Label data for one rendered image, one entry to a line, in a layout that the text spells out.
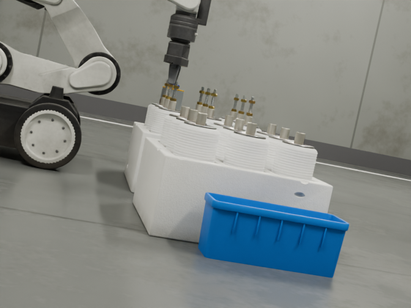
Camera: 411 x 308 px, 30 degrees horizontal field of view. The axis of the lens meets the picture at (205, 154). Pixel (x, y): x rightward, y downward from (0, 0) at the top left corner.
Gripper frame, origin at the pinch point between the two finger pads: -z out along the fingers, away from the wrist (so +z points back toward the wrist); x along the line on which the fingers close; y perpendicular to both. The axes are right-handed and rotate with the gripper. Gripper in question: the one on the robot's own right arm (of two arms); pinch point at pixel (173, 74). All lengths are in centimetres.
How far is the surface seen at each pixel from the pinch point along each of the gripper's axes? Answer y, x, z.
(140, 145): 0.4, 20.6, -22.1
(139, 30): -114, -287, 29
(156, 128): 2.3, 14.9, -16.7
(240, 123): 32, 47, -9
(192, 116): 22, 52, -9
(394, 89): 68, -365, 26
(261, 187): 43, 62, -21
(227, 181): 36, 66, -21
